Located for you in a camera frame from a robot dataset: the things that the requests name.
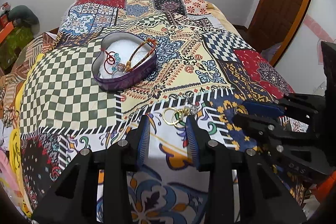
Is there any gold bangle ring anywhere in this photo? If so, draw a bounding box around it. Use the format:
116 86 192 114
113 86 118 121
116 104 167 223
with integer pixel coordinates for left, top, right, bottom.
162 107 182 126

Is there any braided gold red bracelet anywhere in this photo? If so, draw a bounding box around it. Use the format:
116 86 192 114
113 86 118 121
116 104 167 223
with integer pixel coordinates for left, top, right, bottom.
123 37 158 73

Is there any purple heart-shaped jewelry box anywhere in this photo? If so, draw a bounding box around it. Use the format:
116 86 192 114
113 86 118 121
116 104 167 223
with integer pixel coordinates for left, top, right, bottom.
92 32 158 92

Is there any red string bracelet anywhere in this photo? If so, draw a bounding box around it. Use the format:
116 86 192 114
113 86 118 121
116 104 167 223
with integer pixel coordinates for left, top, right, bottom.
101 48 117 74

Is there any colourful patchwork bed cover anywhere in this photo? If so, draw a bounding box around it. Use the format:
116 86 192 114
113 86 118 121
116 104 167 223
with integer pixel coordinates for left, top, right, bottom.
20 0 293 223

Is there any pink slipper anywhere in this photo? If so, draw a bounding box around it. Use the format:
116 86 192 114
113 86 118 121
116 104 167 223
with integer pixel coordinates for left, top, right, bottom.
0 151 19 192

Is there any yellow blanket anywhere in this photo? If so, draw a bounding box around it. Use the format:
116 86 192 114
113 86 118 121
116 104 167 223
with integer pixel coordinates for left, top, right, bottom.
9 53 45 218

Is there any brown wooden door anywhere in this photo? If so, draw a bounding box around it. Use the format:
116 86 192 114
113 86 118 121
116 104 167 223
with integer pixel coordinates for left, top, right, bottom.
248 0 310 65

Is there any striped orange brown blanket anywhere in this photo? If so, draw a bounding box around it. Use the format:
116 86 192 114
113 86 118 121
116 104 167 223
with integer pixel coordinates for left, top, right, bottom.
1 32 56 123

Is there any orange box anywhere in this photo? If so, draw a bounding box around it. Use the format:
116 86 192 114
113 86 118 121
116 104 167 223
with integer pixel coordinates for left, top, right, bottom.
0 22 14 43

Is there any dark green pillow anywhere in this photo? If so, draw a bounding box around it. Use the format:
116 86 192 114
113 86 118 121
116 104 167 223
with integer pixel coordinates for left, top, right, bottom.
8 5 39 28

